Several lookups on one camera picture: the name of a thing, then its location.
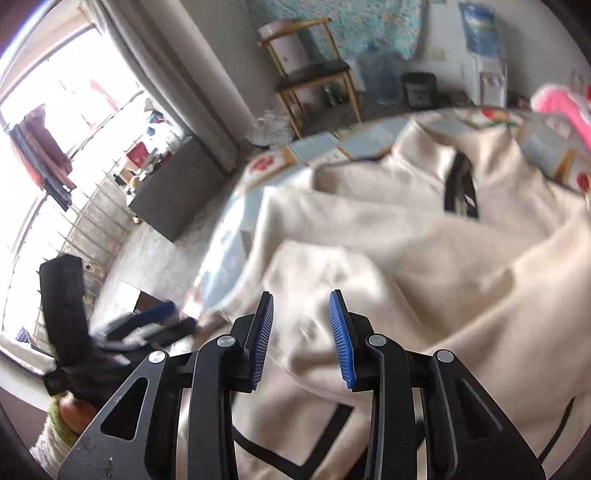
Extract dark low cabinet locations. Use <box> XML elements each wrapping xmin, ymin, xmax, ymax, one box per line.
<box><xmin>127</xmin><ymin>136</ymin><xmax>232</xmax><ymax>243</ymax></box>

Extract empty clear water jug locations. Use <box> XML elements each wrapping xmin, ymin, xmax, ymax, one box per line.
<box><xmin>358</xmin><ymin>51</ymin><xmax>407</xmax><ymax>104</ymax></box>

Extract white water dispenser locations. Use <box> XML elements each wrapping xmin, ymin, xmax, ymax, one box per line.
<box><xmin>464</xmin><ymin>58</ymin><xmax>509</xmax><ymax>107</ymax></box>

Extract red box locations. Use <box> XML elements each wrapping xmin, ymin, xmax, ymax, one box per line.
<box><xmin>127</xmin><ymin>143</ymin><xmax>151</xmax><ymax>169</ymax></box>

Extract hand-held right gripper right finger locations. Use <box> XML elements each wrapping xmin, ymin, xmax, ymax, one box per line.
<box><xmin>329</xmin><ymin>290</ymin><xmax>548</xmax><ymax>480</ymax></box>

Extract person's left forearm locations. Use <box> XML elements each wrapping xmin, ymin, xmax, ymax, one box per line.
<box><xmin>30</xmin><ymin>394</ymin><xmax>100</xmax><ymax>476</ymax></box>

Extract teal floral wall cloth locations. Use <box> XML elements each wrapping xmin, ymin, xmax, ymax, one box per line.
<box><xmin>245</xmin><ymin>0</ymin><xmax>428</xmax><ymax>61</ymax></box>

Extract fruit print tablecloth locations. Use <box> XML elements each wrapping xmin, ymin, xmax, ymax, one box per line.
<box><xmin>185</xmin><ymin>105</ymin><xmax>591</xmax><ymax>324</ymax></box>

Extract pink floral blanket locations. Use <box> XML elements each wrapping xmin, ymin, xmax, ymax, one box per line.
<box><xmin>530</xmin><ymin>83</ymin><xmax>591</xmax><ymax>153</ymax></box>

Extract black bin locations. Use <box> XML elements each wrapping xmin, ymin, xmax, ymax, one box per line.
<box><xmin>401</xmin><ymin>71</ymin><xmax>437</xmax><ymax>109</ymax></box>

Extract white cylinder box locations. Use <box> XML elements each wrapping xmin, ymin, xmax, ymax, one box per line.
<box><xmin>259</xmin><ymin>21</ymin><xmax>315</xmax><ymax>109</ymax></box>

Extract grey curtain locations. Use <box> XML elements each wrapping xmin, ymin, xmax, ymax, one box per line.
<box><xmin>99</xmin><ymin>0</ymin><xmax>241</xmax><ymax>174</ymax></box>

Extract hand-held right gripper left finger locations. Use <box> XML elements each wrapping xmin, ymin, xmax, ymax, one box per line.
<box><xmin>58</xmin><ymin>291</ymin><xmax>275</xmax><ymax>480</ymax></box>

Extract red hanging clothes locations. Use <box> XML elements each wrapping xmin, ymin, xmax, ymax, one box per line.
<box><xmin>7</xmin><ymin>106</ymin><xmax>77</xmax><ymax>210</ymax></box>

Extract clear plastic bag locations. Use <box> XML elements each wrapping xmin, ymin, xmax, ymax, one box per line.
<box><xmin>245</xmin><ymin>111</ymin><xmax>296</xmax><ymax>146</ymax></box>

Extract balcony railing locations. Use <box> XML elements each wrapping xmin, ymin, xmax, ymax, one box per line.
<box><xmin>60</xmin><ymin>88</ymin><xmax>153</xmax><ymax>278</ymax></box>

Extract cream jacket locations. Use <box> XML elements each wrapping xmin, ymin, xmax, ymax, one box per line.
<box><xmin>178</xmin><ymin>111</ymin><xmax>591</xmax><ymax>480</ymax></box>

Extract wooden chair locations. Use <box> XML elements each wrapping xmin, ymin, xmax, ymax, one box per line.
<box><xmin>257</xmin><ymin>17</ymin><xmax>363</xmax><ymax>139</ymax></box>

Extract blue water jug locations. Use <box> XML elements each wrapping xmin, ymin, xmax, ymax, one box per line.
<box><xmin>458</xmin><ymin>2</ymin><xmax>504</xmax><ymax>61</ymax></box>

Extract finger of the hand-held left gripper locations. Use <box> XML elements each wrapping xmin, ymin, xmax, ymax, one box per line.
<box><xmin>99</xmin><ymin>300</ymin><xmax>178</xmax><ymax>340</ymax></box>
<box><xmin>111</xmin><ymin>318</ymin><xmax>199</xmax><ymax>354</ymax></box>

